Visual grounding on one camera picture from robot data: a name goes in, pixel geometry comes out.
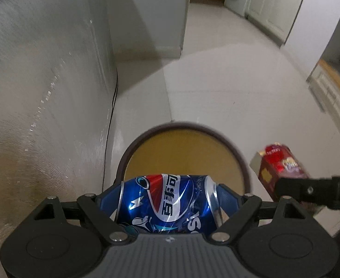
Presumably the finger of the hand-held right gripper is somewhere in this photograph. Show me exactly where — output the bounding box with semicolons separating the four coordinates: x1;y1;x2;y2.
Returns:
276;175;340;211

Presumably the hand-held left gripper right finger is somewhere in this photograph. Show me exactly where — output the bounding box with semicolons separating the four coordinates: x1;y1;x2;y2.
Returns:
206;183;314;243

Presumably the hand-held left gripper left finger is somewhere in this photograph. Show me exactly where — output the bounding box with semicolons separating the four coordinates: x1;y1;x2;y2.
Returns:
34;183;133;245

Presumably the red cigarette box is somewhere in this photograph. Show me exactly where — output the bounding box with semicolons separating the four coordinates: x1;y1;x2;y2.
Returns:
249;142;311;202

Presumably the crushed blue soda can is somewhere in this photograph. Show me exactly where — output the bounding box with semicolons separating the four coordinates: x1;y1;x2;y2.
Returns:
113;174;225;235

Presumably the cream trash bin brown rim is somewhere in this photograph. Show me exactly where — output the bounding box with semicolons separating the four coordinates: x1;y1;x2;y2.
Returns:
115;122;250;206

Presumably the white sideboard wooden top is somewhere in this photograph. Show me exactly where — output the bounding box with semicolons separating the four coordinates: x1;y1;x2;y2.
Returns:
307;59;340;151

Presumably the white tall cabinet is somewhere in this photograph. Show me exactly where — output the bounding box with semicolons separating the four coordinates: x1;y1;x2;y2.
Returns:
245;0;310;46

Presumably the black wall cable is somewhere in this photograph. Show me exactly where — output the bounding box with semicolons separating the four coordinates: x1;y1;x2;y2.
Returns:
102;66;119;192

